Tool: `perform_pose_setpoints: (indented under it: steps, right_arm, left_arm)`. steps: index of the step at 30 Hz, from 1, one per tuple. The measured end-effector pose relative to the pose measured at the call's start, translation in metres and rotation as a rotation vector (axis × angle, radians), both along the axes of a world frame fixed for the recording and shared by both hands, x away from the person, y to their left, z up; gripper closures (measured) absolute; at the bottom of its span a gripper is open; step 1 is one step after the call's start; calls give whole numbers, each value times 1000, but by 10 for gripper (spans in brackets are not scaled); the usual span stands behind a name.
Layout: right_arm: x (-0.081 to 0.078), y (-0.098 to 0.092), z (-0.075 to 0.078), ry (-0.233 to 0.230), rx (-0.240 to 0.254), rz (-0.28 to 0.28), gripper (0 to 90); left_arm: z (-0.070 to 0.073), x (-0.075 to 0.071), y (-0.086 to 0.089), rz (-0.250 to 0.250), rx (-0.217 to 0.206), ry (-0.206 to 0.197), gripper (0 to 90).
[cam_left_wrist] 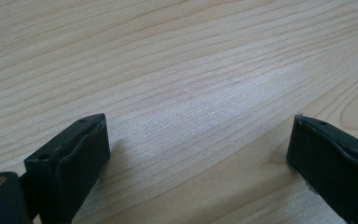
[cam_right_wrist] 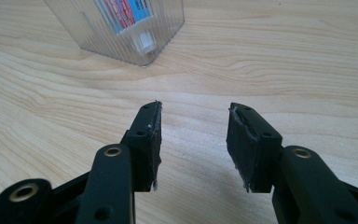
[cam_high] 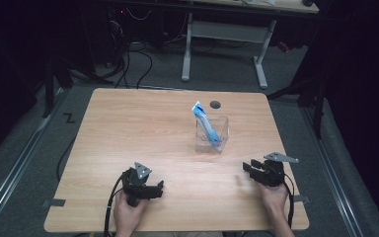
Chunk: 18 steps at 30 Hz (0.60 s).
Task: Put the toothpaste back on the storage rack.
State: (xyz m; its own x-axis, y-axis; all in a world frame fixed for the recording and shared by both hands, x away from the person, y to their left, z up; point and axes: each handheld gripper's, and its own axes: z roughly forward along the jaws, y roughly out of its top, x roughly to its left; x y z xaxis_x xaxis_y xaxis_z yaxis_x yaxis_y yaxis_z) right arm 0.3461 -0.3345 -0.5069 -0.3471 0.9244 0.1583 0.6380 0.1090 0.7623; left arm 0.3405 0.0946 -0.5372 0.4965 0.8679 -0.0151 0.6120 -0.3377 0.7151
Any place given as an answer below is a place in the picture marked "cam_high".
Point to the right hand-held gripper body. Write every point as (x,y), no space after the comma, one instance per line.
(271,173)

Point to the grey tape piece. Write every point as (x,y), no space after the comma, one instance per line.
(301,198)
(54,202)

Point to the person's right hand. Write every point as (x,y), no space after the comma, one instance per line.
(274,197)

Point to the white-legged wooden desk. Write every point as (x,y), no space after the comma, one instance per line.
(227,31)

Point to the black metal stand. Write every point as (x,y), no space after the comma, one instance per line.
(49,92)
(319,108)

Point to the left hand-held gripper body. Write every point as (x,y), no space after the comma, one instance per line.
(136,187)

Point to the black table grommet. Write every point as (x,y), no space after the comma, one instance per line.
(215,104)

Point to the person's left hand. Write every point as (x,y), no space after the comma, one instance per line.
(126,214)

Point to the clear plastic container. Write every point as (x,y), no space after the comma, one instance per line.
(222,131)

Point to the metal floor rail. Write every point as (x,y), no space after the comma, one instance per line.
(19,164)
(332,184)

